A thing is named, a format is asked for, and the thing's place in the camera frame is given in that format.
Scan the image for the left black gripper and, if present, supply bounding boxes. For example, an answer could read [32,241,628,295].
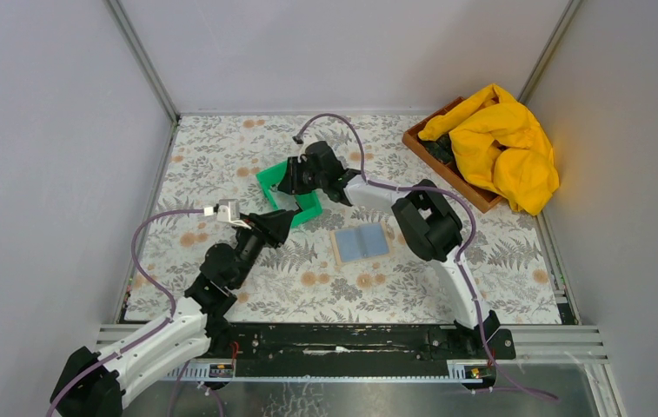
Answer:
[231,211,296,290]

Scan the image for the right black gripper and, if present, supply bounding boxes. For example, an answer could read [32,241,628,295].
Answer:
[277,156,327,196]

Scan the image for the green plastic bin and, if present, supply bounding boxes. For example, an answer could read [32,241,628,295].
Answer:
[256,162,322,228]

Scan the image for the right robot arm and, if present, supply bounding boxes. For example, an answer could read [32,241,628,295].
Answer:
[277,141,500,358]

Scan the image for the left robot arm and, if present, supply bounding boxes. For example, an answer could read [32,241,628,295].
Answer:
[46,202,296,416]

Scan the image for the floral table mat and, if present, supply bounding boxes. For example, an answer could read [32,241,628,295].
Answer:
[123,115,561,324]

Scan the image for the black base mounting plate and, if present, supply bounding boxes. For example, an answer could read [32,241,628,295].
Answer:
[201,322,516,378]

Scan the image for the brown wooden tray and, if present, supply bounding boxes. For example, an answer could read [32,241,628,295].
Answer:
[402,96,504,213]

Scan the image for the yellow cloth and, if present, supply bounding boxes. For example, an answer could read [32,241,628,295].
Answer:
[417,83,560,215]

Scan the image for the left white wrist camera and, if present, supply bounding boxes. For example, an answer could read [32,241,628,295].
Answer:
[203,199,251,228]

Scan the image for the aluminium frame rails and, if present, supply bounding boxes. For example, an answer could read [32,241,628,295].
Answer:
[72,316,625,416]

